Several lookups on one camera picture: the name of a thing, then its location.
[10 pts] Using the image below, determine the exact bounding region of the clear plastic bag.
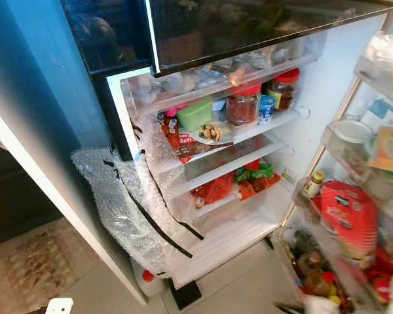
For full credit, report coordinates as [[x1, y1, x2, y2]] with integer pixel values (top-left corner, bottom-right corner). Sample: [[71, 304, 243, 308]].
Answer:
[[354, 29, 393, 109]]

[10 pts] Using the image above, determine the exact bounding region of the cooking oil bottle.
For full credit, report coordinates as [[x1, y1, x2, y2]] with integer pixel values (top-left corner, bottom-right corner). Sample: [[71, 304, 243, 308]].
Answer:
[[295, 250, 340, 298]]

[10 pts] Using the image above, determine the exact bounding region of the blue white yogurt cup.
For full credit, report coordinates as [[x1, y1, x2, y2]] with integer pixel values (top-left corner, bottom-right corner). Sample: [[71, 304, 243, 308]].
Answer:
[[258, 95, 276, 124]]

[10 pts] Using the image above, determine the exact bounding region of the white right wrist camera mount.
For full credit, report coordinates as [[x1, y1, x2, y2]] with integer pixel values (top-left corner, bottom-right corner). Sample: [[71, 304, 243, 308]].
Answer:
[[300, 294, 343, 314]]

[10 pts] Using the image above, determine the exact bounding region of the black glossy freezer door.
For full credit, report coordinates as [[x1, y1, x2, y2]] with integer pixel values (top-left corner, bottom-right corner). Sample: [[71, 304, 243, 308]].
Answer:
[[62, 0, 393, 78]]

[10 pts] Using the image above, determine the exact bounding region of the blue white carton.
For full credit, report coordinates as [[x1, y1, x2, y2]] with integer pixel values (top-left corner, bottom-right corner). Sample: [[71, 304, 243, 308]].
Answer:
[[360, 98, 393, 128]]

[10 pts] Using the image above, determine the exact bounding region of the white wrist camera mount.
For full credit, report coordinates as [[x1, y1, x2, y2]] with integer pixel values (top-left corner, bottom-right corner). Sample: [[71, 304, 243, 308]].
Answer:
[[300, 294, 343, 314], [46, 298, 74, 314]]

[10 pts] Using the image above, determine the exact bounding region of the white jug red cap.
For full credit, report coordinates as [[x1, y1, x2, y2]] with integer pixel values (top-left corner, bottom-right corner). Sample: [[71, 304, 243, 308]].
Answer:
[[131, 255, 166, 298]]

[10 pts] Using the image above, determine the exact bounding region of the green lidded food box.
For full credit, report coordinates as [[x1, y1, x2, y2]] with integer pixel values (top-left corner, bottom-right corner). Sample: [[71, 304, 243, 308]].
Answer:
[[177, 98, 214, 131]]

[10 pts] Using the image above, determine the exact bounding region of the dark glossy fridge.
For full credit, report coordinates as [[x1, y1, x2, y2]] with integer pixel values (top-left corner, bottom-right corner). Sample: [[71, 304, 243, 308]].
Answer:
[[62, 0, 393, 314]]

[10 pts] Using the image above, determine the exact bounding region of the clear bubble wrap sheet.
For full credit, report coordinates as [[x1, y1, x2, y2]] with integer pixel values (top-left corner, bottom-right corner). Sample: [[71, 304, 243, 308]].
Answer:
[[71, 147, 200, 275]]

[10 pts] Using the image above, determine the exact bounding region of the orange red snack packet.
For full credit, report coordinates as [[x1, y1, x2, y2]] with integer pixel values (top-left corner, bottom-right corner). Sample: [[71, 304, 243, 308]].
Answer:
[[236, 175, 282, 200]]

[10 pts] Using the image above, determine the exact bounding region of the red-lid jar yellow label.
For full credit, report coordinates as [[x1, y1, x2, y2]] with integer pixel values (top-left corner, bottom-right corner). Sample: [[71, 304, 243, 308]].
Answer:
[[267, 67, 301, 112]]

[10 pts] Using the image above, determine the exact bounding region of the long black tape strip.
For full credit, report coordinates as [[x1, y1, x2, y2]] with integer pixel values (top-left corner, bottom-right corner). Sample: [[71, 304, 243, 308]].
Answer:
[[120, 171, 194, 258]]

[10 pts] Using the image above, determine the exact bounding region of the yellow orange box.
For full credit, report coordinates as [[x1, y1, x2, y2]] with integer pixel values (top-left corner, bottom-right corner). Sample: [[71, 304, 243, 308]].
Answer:
[[368, 126, 393, 174]]

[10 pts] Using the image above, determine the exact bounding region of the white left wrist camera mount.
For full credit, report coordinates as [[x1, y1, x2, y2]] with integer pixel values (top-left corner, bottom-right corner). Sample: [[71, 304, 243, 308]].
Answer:
[[46, 298, 74, 314]]

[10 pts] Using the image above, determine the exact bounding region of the red food packet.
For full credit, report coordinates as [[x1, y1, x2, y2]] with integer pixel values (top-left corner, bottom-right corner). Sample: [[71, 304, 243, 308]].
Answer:
[[191, 173, 235, 207]]

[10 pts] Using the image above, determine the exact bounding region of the white-lid round container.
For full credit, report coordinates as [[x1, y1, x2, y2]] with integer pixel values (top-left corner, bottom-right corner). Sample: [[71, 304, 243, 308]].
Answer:
[[333, 120, 375, 146]]

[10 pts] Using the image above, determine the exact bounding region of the small yellow-cap bottle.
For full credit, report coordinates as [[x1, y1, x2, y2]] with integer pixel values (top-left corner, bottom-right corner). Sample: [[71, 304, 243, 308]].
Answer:
[[301, 170, 326, 199]]

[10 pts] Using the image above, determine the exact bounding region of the white crisper drawer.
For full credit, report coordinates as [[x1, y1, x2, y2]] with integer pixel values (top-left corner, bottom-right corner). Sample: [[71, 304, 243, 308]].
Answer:
[[167, 183, 295, 288]]

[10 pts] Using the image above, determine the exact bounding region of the red-lid jar of chili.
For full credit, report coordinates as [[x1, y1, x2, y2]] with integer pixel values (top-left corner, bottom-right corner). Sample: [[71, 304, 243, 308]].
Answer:
[[225, 84, 263, 126]]

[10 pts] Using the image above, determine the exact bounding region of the clear fridge drawer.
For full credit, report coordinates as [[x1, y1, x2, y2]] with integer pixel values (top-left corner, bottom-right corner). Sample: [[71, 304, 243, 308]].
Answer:
[[121, 33, 328, 118]]

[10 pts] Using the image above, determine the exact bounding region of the large red bag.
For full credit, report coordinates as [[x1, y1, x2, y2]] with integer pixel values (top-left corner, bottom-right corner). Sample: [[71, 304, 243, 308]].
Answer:
[[320, 180, 381, 269]]

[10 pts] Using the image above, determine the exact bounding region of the clear nut packet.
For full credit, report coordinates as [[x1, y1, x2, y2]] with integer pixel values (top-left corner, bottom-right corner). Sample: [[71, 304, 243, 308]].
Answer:
[[193, 122, 233, 145]]

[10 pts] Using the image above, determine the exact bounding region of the patterned floor rug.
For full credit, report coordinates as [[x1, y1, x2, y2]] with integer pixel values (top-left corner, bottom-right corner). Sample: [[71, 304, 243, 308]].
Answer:
[[0, 219, 102, 314]]

